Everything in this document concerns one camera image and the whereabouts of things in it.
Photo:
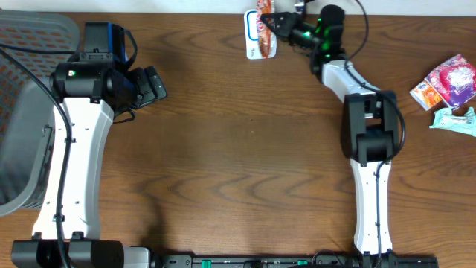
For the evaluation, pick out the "purple Carefree pad package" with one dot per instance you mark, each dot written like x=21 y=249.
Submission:
x=454 y=81

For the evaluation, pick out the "orange tissue pack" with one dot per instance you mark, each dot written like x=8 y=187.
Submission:
x=426 y=96

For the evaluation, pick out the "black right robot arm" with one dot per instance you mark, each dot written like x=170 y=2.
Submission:
x=372 y=126

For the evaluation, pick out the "red snack wrapper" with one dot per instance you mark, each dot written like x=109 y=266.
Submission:
x=263 y=33

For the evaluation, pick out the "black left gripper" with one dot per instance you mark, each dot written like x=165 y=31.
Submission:
x=140 y=89

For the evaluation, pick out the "teal wipes packet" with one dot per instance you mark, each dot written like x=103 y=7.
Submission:
x=445 y=119

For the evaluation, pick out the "white barcode scanner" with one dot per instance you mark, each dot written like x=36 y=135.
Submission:
x=251 y=39

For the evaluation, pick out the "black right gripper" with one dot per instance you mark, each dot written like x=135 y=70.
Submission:
x=289 y=25

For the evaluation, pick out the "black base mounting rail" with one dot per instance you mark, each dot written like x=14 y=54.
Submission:
x=322 y=259

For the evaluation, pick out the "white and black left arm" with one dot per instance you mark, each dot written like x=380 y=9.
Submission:
x=89 y=92

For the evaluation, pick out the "grey plastic mesh basket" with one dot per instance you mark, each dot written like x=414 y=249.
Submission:
x=36 y=43

